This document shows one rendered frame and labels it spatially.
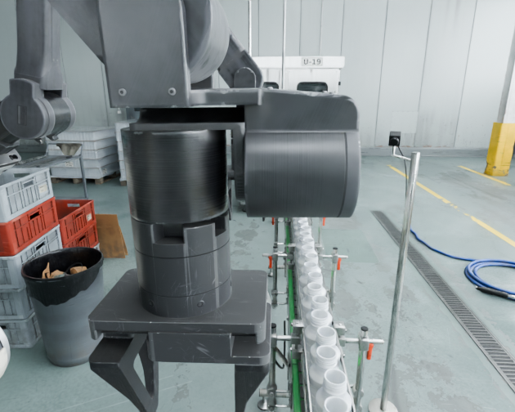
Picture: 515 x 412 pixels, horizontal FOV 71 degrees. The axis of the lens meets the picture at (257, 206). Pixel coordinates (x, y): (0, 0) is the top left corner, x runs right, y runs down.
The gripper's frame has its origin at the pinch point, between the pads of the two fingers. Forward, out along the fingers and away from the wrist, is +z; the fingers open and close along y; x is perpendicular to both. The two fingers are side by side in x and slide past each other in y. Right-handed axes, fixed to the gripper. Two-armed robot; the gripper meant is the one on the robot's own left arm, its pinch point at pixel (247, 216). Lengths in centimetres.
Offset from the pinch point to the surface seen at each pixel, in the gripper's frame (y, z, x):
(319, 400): -13.6, 26.7, 16.2
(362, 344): -25.2, 30.9, -4.6
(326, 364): -15.2, 23.6, 11.1
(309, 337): -13.1, 26.8, -0.6
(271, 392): -5.3, 45.3, -4.1
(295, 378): -10.6, 39.2, -2.5
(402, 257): -62, 48, -91
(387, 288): -101, 137, -225
